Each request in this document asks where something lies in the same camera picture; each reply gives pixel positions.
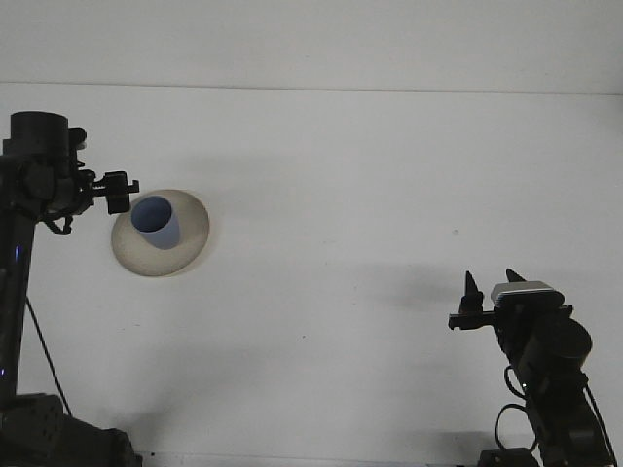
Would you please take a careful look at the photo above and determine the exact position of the pale blue cup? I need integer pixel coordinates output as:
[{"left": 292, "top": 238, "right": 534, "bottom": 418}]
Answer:
[{"left": 129, "top": 195, "right": 184, "bottom": 252}]

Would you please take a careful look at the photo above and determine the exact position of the pale round plate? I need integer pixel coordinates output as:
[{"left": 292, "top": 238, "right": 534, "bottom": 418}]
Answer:
[{"left": 110, "top": 188, "right": 211, "bottom": 278}]

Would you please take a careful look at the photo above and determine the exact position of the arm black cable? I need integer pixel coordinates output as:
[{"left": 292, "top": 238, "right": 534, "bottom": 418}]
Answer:
[
  {"left": 494, "top": 364, "right": 615, "bottom": 463},
  {"left": 24, "top": 213, "right": 74, "bottom": 418}
]

